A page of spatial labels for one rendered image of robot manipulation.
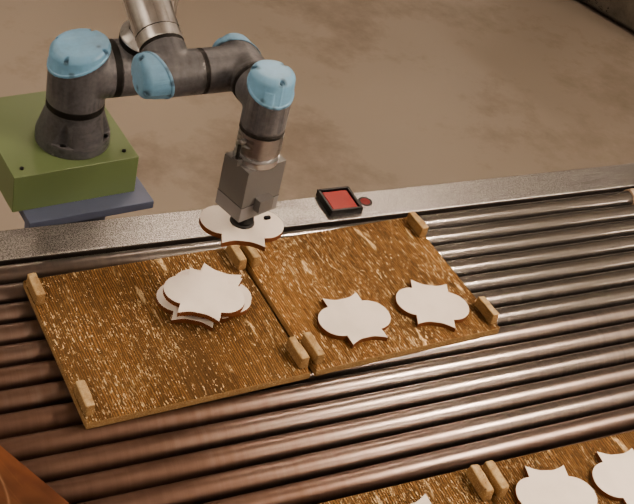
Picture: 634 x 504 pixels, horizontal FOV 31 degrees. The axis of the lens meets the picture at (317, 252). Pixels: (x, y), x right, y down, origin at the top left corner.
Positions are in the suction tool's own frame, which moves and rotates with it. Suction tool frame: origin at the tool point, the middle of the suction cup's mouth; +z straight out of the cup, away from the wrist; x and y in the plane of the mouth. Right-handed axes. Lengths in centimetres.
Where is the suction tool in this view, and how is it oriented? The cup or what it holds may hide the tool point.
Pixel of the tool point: (240, 226)
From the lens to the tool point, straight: 199.9
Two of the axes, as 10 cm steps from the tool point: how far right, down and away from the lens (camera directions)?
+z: -2.1, 7.6, 6.2
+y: 7.2, -3.2, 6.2
